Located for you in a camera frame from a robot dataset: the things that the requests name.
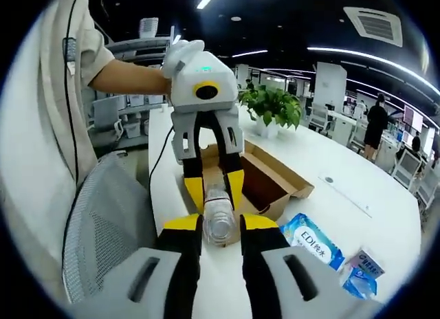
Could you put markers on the blue wet wipes packet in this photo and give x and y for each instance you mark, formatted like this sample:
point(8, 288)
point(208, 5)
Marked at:
point(309, 240)

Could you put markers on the grey storage shelf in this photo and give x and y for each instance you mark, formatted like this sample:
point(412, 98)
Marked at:
point(137, 52)

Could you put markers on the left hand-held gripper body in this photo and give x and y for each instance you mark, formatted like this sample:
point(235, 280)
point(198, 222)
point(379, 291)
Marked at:
point(192, 75)

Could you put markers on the white mesh office chair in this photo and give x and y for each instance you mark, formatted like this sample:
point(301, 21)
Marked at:
point(407, 171)

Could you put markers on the grey worn device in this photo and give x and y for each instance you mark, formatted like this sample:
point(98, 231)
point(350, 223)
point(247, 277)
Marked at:
point(69, 49)

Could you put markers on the small white tissue box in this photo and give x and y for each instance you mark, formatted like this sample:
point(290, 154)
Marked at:
point(368, 264)

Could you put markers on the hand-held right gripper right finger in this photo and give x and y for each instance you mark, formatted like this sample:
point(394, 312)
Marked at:
point(264, 264)

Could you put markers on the potted green plant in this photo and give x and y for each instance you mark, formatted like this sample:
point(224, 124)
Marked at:
point(275, 106)

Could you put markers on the clear plastic bottle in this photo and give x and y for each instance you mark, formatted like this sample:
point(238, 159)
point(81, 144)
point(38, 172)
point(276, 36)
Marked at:
point(220, 226)

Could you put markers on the person's beige shirt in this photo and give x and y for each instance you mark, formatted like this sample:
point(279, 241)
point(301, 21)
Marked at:
point(34, 126)

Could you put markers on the blue floral soft packet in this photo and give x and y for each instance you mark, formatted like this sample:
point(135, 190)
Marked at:
point(359, 284)

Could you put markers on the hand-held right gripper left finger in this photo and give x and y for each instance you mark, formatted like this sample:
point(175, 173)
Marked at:
point(178, 264)

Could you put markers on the brown cardboard shoe box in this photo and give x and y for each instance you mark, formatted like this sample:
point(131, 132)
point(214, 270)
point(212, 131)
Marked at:
point(268, 185)

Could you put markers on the curved ceiling light strip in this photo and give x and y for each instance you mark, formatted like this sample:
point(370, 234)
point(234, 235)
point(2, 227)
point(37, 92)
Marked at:
point(371, 59)

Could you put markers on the ceiling air vent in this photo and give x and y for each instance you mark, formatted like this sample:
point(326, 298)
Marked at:
point(374, 25)

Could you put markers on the grey mesh office chair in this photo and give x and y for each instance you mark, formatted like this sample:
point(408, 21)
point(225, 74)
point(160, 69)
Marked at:
point(103, 222)

